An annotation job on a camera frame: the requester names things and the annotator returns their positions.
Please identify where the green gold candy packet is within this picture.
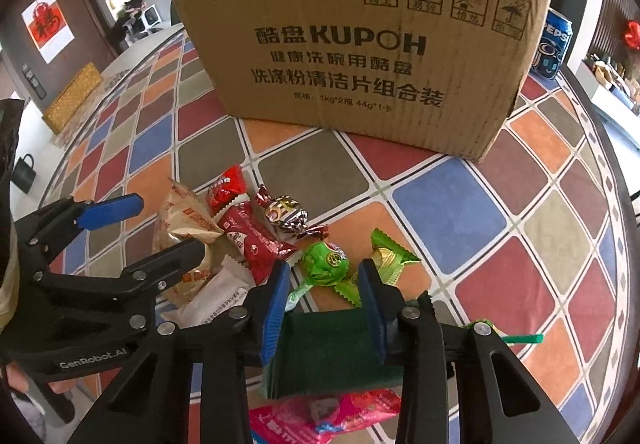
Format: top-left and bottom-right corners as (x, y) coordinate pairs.
(332, 228), (421, 307)

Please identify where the dark figure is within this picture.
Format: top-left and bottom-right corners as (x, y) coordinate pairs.
(111, 0), (147, 50)

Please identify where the black handbag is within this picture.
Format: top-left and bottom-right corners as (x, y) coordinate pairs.
(11, 154), (36, 197)

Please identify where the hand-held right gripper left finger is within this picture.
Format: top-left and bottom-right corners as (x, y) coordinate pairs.
(67, 260), (293, 444)

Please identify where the red gold foil candy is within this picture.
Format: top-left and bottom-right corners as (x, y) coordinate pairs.
(255, 184), (328, 242)

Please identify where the pile of assorted small boxes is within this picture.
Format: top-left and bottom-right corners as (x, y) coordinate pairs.
(582, 51), (640, 105)

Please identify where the white sideboard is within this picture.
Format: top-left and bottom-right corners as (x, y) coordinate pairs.
(580, 64), (640, 122)

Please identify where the dark green snack packet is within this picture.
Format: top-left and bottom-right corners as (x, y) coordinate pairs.
(260, 309), (406, 400)

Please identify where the yellow woven box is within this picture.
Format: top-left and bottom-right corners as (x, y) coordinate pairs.
(42, 62), (103, 135)

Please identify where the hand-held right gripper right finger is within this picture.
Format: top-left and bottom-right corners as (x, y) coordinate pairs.
(356, 258), (583, 444)

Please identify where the white snack packet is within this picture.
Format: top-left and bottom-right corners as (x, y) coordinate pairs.
(187, 256), (256, 330)

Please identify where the red and white door poster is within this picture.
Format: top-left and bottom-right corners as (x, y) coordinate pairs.
(21, 0), (76, 64)

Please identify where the pink snack packet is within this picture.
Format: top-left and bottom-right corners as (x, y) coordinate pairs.
(248, 388), (403, 444)

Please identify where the small red candy packet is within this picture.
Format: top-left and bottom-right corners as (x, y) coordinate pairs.
(206, 165), (249, 217)

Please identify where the green round twist candy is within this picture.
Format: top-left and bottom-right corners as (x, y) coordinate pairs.
(285, 239), (358, 312)

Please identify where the small white shelf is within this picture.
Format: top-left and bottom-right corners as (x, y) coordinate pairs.
(140, 6), (163, 32)

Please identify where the beige pastry packet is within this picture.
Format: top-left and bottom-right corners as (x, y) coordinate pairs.
(159, 179), (226, 250)
(152, 244), (226, 311)

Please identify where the green wrapper strip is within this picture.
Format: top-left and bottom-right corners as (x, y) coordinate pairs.
(462, 319), (544, 349)

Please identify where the blue soda can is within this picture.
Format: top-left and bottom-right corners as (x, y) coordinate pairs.
(531, 9), (573, 80)

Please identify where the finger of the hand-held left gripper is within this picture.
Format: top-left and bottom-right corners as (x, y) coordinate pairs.
(34, 240), (209, 297)
(15, 193), (144, 266)

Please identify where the red snack packet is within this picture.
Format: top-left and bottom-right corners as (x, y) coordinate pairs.
(217, 201), (301, 285)

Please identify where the black door lock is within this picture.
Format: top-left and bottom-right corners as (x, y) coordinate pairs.
(22, 64), (46, 97)

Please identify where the brown cardboard box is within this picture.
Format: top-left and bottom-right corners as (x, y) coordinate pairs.
(168, 0), (557, 162)

